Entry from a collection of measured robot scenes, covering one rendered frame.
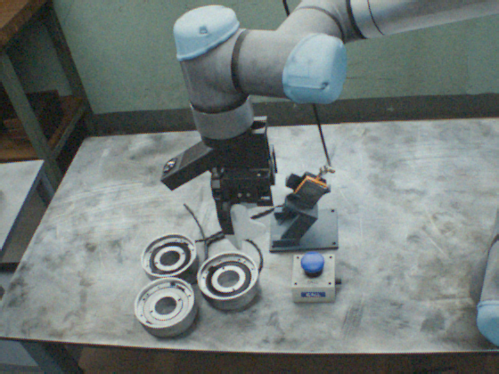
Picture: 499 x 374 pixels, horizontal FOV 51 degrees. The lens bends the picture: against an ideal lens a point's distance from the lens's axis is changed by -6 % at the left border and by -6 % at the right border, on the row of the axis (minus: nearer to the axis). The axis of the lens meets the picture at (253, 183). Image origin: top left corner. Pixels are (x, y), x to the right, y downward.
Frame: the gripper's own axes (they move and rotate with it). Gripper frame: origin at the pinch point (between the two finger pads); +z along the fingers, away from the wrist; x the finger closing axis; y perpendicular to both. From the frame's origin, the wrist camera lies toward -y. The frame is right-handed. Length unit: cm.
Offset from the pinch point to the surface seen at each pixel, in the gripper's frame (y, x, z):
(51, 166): -114, 112, 77
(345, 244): 16.0, 11.3, 16.2
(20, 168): -77, 52, 28
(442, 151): 37, 37, 16
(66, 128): -115, 136, 74
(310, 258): 10.6, 1.8, 8.7
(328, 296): 13.3, -1.8, 14.4
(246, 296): -0.2, -2.5, 13.1
